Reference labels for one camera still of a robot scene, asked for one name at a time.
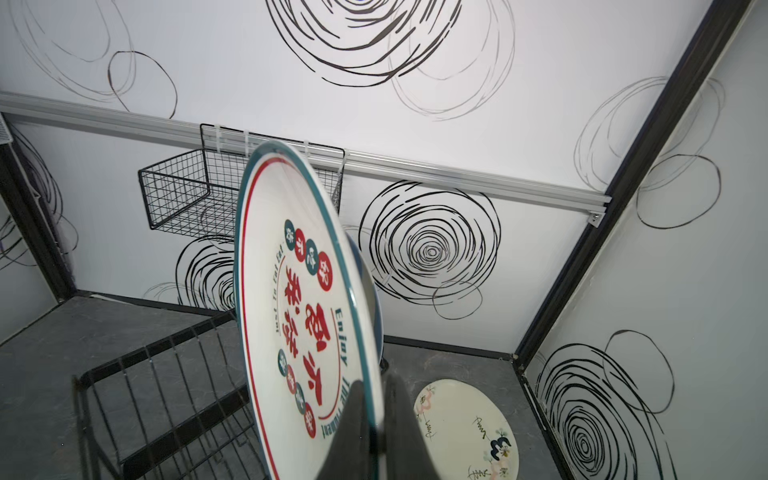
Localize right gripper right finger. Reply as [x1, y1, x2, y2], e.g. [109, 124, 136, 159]
[383, 373, 439, 480]

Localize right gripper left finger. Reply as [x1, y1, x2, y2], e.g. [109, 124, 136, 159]
[316, 381, 375, 480]

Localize cream plate with cat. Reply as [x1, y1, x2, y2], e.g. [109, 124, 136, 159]
[414, 379, 520, 480]

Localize white plate red characters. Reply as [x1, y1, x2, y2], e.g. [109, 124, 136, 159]
[234, 141, 385, 479]

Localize black wire dish rack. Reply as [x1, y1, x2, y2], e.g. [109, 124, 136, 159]
[72, 312, 268, 479]

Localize black wire wall basket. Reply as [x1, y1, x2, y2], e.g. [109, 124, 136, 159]
[138, 124, 346, 243]

